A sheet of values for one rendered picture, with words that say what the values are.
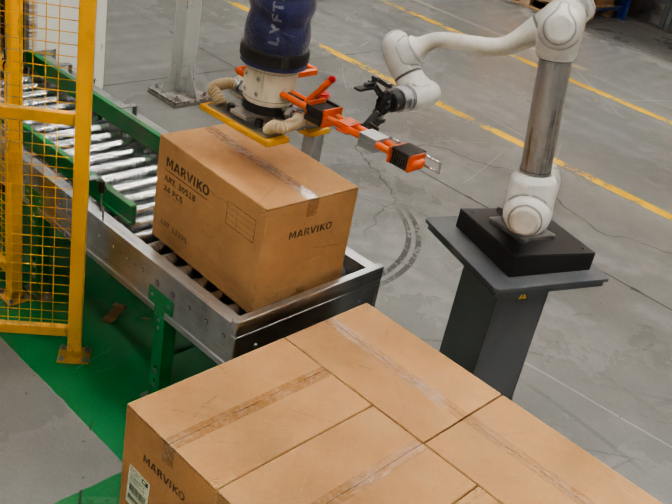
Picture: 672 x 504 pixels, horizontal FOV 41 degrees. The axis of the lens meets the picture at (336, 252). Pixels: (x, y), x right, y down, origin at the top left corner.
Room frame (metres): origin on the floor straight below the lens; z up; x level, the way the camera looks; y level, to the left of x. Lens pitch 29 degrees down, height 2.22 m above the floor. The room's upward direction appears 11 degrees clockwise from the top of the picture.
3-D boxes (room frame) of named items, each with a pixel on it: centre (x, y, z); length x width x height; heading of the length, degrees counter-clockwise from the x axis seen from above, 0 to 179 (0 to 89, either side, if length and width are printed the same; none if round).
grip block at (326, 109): (2.67, 0.13, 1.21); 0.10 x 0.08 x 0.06; 142
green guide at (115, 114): (3.76, 1.06, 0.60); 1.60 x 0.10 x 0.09; 51
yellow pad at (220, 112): (2.75, 0.38, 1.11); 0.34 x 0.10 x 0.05; 52
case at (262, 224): (2.80, 0.32, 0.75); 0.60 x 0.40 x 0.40; 48
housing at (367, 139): (2.54, -0.04, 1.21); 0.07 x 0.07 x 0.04; 52
